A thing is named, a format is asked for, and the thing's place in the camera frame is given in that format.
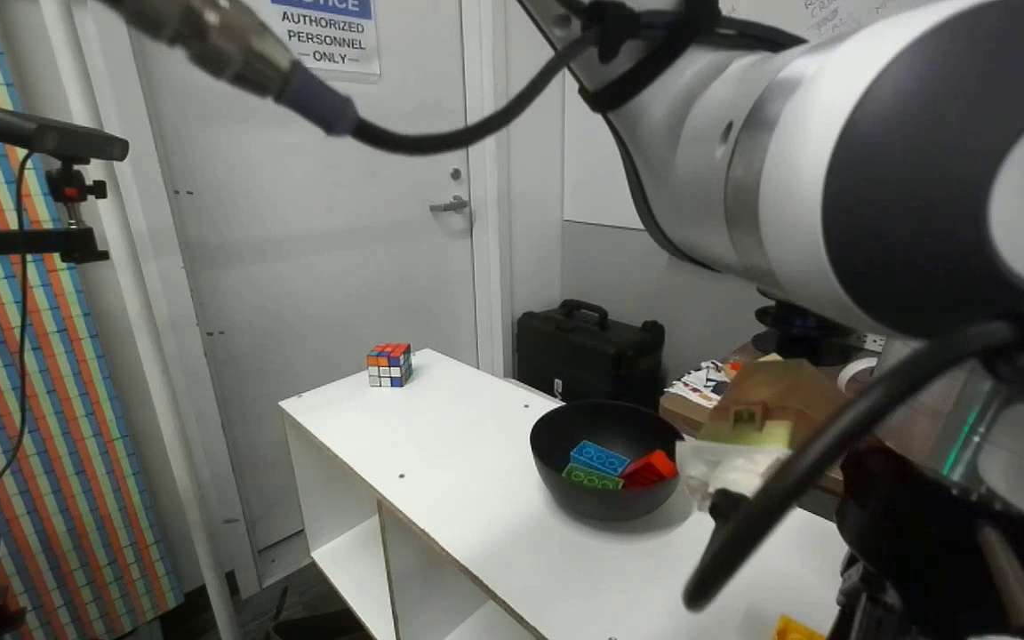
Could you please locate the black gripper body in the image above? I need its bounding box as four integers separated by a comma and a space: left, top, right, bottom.
833, 449, 1013, 640

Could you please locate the red building block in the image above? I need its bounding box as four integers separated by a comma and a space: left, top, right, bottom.
618, 445, 684, 493

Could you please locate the blue building block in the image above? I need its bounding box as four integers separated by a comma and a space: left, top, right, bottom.
565, 437, 636, 480

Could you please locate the black bowl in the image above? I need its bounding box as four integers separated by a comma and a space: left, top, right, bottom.
526, 398, 690, 521

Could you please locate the white open cabinet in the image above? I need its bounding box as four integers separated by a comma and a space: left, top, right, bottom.
277, 343, 861, 640

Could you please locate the black filament spool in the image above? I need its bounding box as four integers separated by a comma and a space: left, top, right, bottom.
754, 297, 865, 367

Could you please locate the wooden desk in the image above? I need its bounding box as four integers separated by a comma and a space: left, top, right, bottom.
659, 387, 737, 445

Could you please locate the black hard carrying case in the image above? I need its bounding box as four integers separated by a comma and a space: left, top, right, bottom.
511, 293, 667, 419

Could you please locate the Rubik's cube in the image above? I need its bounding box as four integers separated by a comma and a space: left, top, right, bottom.
361, 339, 416, 392

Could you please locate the white door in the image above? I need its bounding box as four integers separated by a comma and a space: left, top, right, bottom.
118, 0, 479, 563

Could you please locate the blue white door sign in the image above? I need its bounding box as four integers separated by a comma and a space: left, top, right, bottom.
261, 0, 383, 83

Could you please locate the multicoloured striped panel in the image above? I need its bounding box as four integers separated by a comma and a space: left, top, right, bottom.
0, 0, 184, 640

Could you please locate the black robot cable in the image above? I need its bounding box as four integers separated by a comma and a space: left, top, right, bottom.
680, 316, 1024, 618

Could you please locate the silver door handle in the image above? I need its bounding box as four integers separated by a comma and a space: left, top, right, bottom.
428, 190, 473, 220

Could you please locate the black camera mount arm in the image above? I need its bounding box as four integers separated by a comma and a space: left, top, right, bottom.
0, 160, 112, 265

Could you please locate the black camera on mount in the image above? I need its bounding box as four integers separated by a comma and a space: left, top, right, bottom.
0, 105, 131, 168

